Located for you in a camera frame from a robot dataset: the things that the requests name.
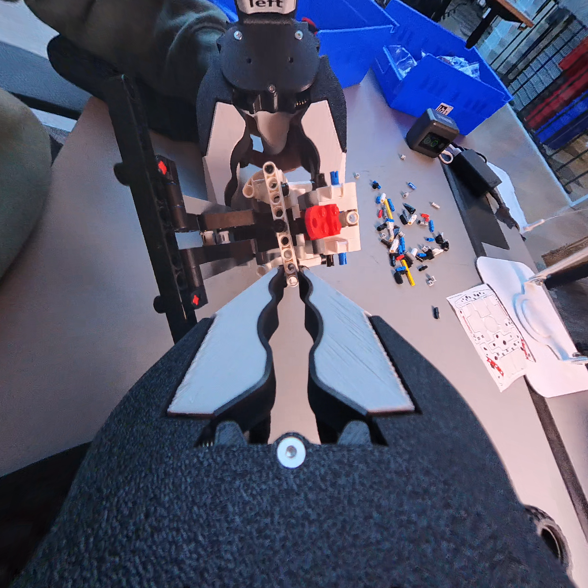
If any brick-built truck model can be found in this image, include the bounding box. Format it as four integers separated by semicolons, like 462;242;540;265
104;74;361;342

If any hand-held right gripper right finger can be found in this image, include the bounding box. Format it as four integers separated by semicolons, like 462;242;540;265
299;267;414;416

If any black power adapter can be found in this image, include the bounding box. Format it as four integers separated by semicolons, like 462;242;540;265
455;147;501;194

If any sticker sheet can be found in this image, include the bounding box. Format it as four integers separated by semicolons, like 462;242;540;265
448;283;535;393

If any person's left forearm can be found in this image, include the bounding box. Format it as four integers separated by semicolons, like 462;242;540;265
28;0;230;97

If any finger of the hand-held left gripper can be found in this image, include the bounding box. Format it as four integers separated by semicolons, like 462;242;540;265
283;92;348;182
201;101;262;207

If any small black device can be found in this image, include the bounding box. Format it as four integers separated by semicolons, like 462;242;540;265
406;108;460;159

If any wooden background table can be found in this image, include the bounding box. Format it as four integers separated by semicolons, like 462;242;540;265
478;0;535;26

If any white holed beam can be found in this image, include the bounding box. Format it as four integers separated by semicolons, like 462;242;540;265
258;161;302;287

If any blue storage bin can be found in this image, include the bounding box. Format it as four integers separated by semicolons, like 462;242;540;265
212;0;400;88
372;0;512;137

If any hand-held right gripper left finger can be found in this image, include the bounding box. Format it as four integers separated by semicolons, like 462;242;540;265
170;267;284;416

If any white book stand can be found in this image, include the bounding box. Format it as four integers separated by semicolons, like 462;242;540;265
476;210;588;398

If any black rubber tyre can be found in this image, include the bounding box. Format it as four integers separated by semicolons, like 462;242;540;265
526;506;575;572

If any pile of small brick pieces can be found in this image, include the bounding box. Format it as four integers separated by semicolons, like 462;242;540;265
371;170;451;287

